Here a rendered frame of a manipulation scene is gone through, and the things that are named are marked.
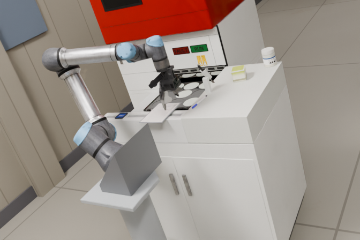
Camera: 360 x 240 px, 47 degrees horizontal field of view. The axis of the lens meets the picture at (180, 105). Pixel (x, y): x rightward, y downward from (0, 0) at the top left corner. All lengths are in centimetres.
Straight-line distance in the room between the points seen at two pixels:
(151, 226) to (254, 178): 55
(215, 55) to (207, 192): 83
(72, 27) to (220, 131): 263
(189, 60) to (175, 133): 67
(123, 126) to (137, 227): 56
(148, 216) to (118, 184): 25
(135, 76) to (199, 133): 100
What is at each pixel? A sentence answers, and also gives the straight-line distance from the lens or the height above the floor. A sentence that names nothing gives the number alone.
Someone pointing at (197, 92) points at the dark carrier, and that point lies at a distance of 245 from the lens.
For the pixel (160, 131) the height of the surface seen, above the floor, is 89.
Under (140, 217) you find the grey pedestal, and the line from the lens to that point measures 202.
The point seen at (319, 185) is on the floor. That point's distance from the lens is 299.
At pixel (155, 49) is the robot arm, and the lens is 195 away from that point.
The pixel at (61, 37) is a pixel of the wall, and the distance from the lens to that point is 420.
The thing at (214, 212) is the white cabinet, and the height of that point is 36.
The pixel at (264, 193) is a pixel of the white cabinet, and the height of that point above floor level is 53.
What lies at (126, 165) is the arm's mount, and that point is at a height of 96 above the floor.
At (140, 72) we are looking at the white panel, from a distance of 287.
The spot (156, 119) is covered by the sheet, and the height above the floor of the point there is 97.
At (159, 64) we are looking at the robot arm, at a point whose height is 125.
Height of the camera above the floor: 183
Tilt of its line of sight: 23 degrees down
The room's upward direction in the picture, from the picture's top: 18 degrees counter-clockwise
